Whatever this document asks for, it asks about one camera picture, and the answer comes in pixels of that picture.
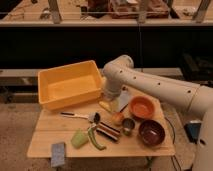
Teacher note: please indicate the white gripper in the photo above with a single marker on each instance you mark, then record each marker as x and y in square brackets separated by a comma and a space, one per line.
[109, 96]

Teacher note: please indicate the white handled brush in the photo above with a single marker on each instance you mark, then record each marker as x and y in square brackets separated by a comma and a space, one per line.
[93, 118]

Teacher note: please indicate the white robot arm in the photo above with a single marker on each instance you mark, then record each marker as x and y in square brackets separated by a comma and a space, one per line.
[194, 98]

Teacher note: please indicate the small metal cup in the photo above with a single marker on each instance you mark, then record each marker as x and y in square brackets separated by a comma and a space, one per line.
[128, 125]

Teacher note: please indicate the light green cup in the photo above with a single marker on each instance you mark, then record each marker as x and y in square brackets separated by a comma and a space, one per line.
[79, 139]

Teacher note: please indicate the yellow banana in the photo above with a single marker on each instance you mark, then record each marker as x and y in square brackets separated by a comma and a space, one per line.
[105, 106]

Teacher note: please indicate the grey cloth napkin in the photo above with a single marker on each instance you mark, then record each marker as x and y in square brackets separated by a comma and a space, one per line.
[122, 101]

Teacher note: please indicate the orange peach fruit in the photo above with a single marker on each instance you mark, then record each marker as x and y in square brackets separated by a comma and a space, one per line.
[117, 118]

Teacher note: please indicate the orange bowl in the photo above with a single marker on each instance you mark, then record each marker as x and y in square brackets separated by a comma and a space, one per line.
[141, 107]

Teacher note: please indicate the striped brown block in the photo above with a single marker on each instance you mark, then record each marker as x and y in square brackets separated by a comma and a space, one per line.
[108, 131]

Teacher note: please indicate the wooden table board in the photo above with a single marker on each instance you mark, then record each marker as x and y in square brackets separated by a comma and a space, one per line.
[53, 128]

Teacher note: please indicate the yellow plastic bin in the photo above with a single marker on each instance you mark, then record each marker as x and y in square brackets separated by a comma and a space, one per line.
[68, 85]

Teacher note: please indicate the dark red bowl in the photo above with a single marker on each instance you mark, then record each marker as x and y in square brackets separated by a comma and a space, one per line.
[151, 133]

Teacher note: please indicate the blue sponge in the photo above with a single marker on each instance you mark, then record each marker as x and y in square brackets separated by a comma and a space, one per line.
[58, 154]

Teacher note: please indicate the blue box on floor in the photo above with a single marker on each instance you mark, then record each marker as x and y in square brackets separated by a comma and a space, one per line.
[192, 130]

